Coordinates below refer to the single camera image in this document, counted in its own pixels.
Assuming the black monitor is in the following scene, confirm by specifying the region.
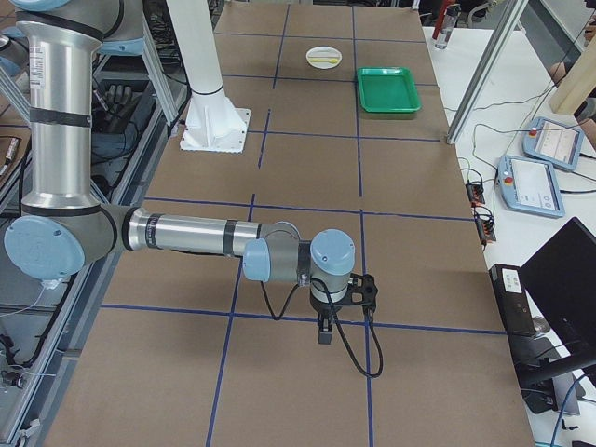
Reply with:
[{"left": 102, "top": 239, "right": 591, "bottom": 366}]
[{"left": 518, "top": 217, "right": 595, "bottom": 386}]

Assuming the yellow plastic spoon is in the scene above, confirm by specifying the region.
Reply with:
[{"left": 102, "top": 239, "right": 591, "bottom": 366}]
[{"left": 308, "top": 58, "right": 339, "bottom": 63}]

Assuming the white camera stand column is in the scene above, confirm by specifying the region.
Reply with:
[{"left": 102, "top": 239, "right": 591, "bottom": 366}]
[{"left": 167, "top": 0, "right": 251, "bottom": 154}]

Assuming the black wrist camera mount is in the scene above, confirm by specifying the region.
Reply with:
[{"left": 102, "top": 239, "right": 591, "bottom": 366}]
[{"left": 336, "top": 273, "right": 378, "bottom": 315}]

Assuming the far blue teach pendant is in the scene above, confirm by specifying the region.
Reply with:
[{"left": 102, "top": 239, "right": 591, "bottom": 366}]
[{"left": 522, "top": 116, "right": 585, "bottom": 171}]

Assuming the blue teach pendant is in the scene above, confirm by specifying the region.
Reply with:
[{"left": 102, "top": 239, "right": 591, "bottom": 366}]
[
  {"left": 522, "top": 116, "right": 585, "bottom": 171},
  {"left": 497, "top": 155, "right": 565, "bottom": 219}
]

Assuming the green plastic tray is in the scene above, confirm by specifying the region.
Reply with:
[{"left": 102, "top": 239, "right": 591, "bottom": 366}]
[{"left": 356, "top": 67, "right": 421, "bottom": 114}]

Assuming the black mannequin hand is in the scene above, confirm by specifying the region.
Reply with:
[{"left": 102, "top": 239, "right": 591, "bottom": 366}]
[{"left": 92, "top": 84, "right": 137, "bottom": 134}]

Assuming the white round plate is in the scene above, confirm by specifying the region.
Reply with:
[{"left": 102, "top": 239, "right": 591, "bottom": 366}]
[{"left": 305, "top": 46, "right": 343, "bottom": 70}]

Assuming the near blue teach pendant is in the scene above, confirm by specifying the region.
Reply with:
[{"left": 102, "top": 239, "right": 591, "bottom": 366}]
[{"left": 497, "top": 155, "right": 565, "bottom": 219}]

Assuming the clear water bottle red cap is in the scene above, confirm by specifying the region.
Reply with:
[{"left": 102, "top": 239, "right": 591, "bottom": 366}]
[{"left": 435, "top": 4, "right": 461, "bottom": 49}]

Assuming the upper small circuit board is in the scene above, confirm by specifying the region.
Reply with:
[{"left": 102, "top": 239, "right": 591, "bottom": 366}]
[{"left": 466, "top": 182, "right": 485, "bottom": 206}]

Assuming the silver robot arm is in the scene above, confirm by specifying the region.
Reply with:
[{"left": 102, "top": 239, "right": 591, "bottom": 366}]
[{"left": 4, "top": 1, "right": 355, "bottom": 344}]

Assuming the lower small circuit board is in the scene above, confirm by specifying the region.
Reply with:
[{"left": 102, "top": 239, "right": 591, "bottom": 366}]
[{"left": 473, "top": 210, "right": 496, "bottom": 247}]

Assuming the aluminium frame post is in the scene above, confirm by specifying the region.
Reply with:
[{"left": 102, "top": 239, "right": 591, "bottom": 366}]
[{"left": 446, "top": 0, "right": 528, "bottom": 144}]

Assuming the small circuit board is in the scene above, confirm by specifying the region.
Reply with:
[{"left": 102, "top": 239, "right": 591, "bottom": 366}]
[
  {"left": 466, "top": 182, "right": 485, "bottom": 206},
  {"left": 473, "top": 210, "right": 496, "bottom": 247}
]

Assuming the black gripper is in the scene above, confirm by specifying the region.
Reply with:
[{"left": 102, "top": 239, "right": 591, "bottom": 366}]
[{"left": 310, "top": 297, "right": 340, "bottom": 345}]

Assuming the black computer box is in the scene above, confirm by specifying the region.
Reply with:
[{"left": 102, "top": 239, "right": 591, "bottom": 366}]
[{"left": 489, "top": 264, "right": 542, "bottom": 339}]

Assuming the blue network cable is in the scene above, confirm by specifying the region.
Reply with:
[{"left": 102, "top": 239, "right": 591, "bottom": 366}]
[{"left": 548, "top": 372, "right": 589, "bottom": 447}]

